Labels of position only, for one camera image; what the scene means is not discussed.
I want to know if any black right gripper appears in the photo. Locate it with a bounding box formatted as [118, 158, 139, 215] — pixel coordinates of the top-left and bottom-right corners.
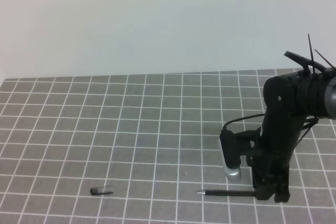
[236, 128, 291, 203]

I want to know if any black pen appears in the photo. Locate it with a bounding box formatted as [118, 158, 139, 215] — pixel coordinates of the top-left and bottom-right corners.
[197, 190, 255, 197]

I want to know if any clear black pen cap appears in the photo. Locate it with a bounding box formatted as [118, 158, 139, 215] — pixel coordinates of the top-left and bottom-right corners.
[90, 186, 113, 196]

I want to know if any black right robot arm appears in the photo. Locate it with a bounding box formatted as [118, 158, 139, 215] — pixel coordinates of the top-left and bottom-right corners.
[236, 51, 335, 202]

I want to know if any grey grid tablecloth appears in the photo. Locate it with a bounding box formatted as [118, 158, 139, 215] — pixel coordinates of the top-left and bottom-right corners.
[1, 69, 335, 223]

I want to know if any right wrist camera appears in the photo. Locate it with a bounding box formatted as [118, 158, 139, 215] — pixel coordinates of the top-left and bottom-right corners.
[218, 127, 241, 182]

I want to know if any black right camera cable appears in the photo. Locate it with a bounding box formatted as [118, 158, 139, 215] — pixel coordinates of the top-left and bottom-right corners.
[223, 113, 266, 132]

